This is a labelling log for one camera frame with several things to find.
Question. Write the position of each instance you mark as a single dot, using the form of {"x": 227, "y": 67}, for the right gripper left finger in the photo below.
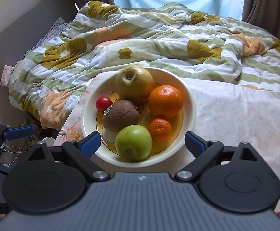
{"x": 79, "y": 154}

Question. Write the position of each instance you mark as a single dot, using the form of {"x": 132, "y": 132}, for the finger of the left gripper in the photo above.
{"x": 17, "y": 133}

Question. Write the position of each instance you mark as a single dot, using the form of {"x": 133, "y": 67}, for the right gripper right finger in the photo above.
{"x": 206, "y": 154}

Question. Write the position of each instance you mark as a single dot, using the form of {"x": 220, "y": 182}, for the small bumpy mandarin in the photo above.
{"x": 160, "y": 129}

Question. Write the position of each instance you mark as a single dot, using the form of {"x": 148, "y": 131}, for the brown kiwi with sticker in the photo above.
{"x": 120, "y": 115}

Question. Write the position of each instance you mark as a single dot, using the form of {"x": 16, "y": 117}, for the white patterned tablecloth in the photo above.
{"x": 225, "y": 112}

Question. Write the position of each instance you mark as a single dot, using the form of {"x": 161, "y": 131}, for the red cherry tomato in bowl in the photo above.
{"x": 103, "y": 103}

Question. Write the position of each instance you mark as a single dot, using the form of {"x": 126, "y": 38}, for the striped floral quilt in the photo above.
{"x": 51, "y": 79}

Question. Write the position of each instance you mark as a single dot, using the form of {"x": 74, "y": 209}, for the large orange in bowl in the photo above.
{"x": 165, "y": 101}

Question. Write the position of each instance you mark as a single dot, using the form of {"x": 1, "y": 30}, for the yellow green pear apple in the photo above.
{"x": 134, "y": 83}

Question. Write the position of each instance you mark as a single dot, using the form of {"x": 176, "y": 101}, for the grey headboard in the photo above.
{"x": 29, "y": 28}

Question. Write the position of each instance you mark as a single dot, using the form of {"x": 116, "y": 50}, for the grey patterned pillow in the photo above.
{"x": 59, "y": 26}

